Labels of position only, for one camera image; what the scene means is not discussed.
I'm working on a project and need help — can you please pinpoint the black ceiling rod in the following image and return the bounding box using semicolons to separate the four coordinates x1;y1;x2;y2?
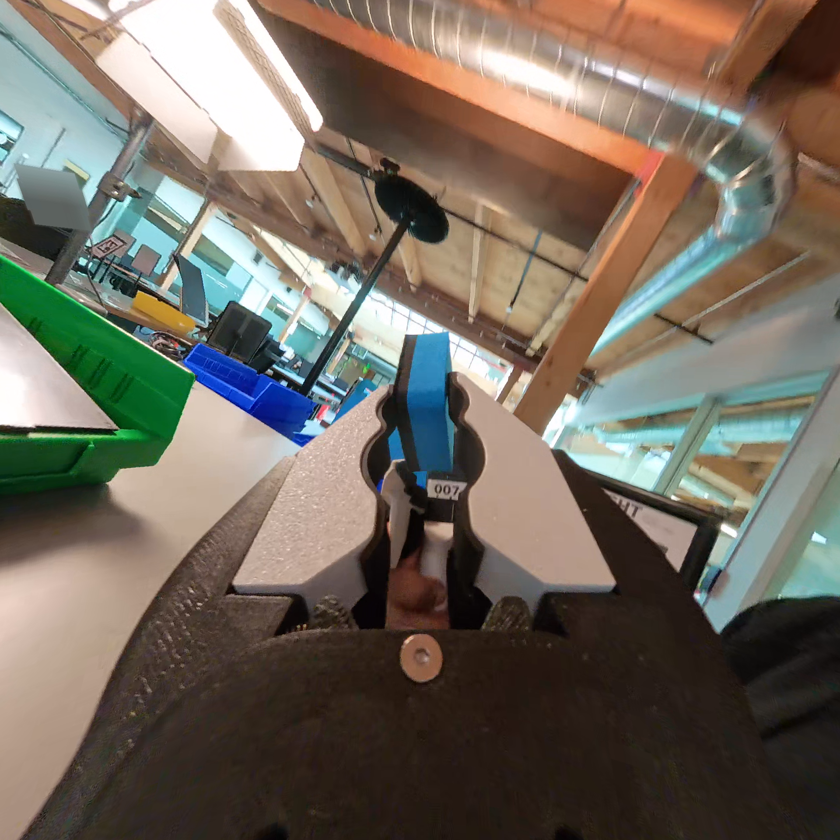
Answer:
314;143;718;347

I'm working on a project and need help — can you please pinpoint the yellow storage bin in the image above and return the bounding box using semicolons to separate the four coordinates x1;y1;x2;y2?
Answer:
130;289;199;336

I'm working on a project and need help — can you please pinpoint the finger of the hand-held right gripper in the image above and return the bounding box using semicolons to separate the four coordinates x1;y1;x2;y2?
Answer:
382;463;425;570

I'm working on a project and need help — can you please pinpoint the wooden post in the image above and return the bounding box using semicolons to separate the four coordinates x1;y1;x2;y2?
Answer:
512;153;701;437

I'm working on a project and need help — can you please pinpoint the black monitor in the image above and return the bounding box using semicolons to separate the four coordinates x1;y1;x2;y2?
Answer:
205;299;274;364

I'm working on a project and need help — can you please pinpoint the green plastic bin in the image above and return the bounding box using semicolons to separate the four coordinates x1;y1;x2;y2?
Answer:
0;253;198;497

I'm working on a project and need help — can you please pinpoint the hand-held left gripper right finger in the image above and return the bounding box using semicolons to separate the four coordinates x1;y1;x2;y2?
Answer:
450;373;618;613

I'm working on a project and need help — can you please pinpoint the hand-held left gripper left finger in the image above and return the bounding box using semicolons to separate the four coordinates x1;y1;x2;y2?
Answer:
231;386;395;599

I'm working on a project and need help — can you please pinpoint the blue black sponge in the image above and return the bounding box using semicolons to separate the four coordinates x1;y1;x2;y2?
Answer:
386;331;458;476

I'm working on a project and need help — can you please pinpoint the bent silver air duct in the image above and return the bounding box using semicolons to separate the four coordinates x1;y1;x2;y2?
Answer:
307;0;799;360

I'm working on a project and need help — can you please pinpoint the bright white light panel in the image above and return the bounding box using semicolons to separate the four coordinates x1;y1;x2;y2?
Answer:
94;0;327;174

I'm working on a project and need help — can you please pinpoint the grey light pole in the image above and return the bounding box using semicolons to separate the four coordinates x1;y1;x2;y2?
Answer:
45;113;156;287

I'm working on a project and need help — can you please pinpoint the dark tilted panel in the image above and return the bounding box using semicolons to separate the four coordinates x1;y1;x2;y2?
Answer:
172;253;212;327

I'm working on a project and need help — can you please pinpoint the black disc-top floor stand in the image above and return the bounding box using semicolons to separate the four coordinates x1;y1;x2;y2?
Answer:
297;156;453;396

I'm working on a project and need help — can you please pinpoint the person's right hand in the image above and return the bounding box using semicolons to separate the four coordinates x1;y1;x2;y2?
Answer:
386;550;452;629

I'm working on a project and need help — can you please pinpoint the black-framed marker sign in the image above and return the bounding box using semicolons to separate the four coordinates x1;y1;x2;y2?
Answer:
592;481;727;593

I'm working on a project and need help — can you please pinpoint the stack of blue bins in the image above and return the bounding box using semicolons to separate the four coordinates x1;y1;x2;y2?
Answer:
182;341;379;448

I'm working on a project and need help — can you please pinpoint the black sheet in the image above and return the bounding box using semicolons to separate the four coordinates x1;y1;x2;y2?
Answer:
0;302;122;435

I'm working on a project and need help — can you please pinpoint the person's right forearm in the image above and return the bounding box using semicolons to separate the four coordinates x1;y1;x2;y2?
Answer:
717;596;840;840

